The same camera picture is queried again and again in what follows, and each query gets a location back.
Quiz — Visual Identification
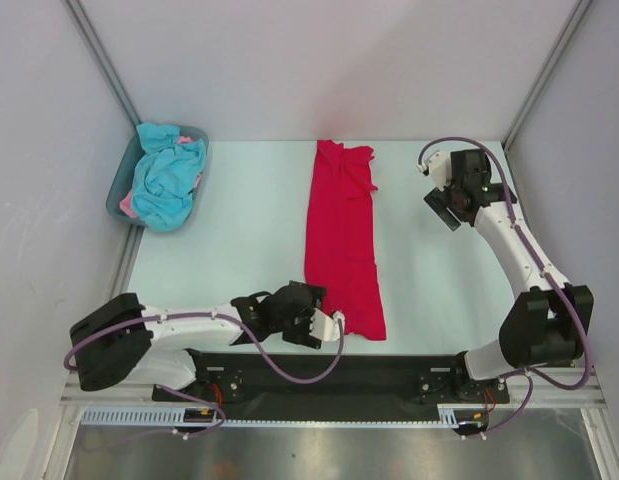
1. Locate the red t shirt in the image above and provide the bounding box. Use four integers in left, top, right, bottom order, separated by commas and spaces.
304, 140, 387, 341

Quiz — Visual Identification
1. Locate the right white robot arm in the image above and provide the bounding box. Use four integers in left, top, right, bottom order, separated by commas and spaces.
417, 140, 594, 401

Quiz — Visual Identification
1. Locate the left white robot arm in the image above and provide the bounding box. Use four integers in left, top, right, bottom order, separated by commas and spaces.
64, 282, 340, 400

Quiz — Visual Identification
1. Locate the cyan t shirt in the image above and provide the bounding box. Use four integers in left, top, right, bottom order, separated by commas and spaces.
131, 121, 212, 234

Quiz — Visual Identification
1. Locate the grey plastic bin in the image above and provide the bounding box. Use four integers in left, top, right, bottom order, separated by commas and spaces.
106, 123, 209, 233

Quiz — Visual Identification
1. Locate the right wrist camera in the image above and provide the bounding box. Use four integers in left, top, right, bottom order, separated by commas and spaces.
418, 150, 452, 191

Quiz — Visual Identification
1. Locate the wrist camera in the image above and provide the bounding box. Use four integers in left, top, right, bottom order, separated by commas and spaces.
309, 308, 345, 342
418, 150, 452, 191

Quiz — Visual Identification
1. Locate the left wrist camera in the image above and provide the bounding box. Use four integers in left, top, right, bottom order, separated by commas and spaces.
309, 308, 345, 342

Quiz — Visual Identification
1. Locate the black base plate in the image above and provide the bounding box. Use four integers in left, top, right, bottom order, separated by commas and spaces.
88, 352, 575, 424

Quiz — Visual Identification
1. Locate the aluminium frame rail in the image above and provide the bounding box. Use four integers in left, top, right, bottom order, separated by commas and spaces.
58, 364, 610, 409

